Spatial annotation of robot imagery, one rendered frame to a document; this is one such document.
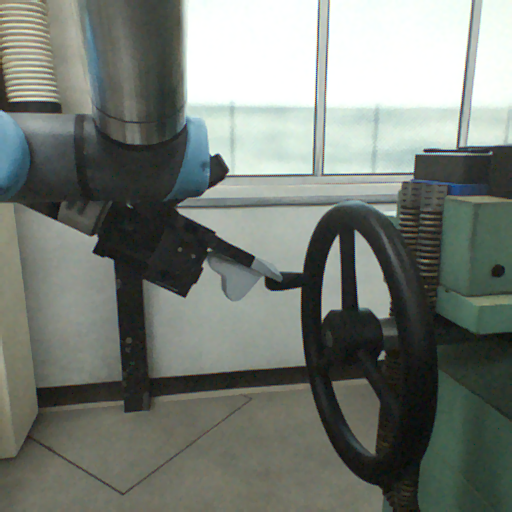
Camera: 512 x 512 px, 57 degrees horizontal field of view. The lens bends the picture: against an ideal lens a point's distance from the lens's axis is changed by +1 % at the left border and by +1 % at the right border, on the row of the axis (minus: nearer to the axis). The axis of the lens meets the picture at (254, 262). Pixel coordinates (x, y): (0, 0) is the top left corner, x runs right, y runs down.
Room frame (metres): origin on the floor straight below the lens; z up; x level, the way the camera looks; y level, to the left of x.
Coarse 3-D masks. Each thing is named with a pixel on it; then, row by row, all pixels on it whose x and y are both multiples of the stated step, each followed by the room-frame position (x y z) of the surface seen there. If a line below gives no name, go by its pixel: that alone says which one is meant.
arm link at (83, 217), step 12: (72, 204) 0.48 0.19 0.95; (84, 204) 0.48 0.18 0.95; (96, 204) 0.48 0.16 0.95; (108, 204) 0.49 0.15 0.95; (60, 216) 0.49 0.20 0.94; (72, 216) 0.48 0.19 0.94; (84, 216) 0.48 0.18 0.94; (96, 216) 0.48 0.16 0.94; (72, 228) 0.50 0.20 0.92; (84, 228) 0.49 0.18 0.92; (96, 228) 0.50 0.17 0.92
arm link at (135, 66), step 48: (96, 0) 0.30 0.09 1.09; (144, 0) 0.30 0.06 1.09; (96, 48) 0.32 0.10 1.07; (144, 48) 0.32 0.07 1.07; (96, 96) 0.36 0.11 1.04; (144, 96) 0.34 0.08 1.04; (96, 144) 0.39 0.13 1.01; (144, 144) 0.37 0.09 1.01; (192, 144) 0.41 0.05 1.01; (96, 192) 0.40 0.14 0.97; (144, 192) 0.41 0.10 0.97; (192, 192) 0.42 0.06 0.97
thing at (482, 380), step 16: (448, 352) 0.58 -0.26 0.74; (464, 352) 0.55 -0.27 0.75; (480, 352) 0.52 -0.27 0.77; (496, 352) 0.50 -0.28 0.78; (448, 368) 0.58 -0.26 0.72; (464, 368) 0.55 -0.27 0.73; (480, 368) 0.52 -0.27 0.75; (496, 368) 0.50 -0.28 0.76; (464, 384) 0.55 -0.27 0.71; (480, 384) 0.52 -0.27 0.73; (496, 384) 0.49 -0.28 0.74; (496, 400) 0.49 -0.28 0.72
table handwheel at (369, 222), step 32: (320, 224) 0.53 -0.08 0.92; (352, 224) 0.45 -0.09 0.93; (384, 224) 0.41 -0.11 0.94; (320, 256) 0.56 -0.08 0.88; (352, 256) 0.48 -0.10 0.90; (384, 256) 0.38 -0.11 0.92; (320, 288) 0.59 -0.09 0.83; (352, 288) 0.47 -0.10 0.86; (416, 288) 0.36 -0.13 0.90; (320, 320) 0.59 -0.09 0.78; (352, 320) 0.45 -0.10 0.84; (384, 320) 0.47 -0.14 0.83; (416, 320) 0.34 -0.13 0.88; (448, 320) 0.48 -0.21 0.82; (320, 352) 0.57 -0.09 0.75; (352, 352) 0.44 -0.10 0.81; (416, 352) 0.34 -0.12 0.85; (320, 384) 0.54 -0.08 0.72; (384, 384) 0.39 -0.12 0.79; (416, 384) 0.33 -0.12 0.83; (320, 416) 0.51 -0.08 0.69; (416, 416) 0.33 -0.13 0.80; (352, 448) 0.44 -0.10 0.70; (416, 448) 0.33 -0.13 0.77; (384, 480) 0.36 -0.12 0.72
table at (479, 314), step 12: (444, 288) 0.45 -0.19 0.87; (444, 300) 0.45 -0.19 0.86; (456, 300) 0.43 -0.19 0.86; (468, 300) 0.42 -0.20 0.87; (480, 300) 0.41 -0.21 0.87; (492, 300) 0.41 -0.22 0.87; (504, 300) 0.41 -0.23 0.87; (444, 312) 0.45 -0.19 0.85; (456, 312) 0.43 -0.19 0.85; (468, 312) 0.41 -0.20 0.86; (480, 312) 0.40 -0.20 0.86; (492, 312) 0.40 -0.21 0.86; (504, 312) 0.41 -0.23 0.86; (468, 324) 0.41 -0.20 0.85; (480, 324) 0.40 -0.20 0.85; (492, 324) 0.40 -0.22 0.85; (504, 324) 0.41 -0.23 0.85
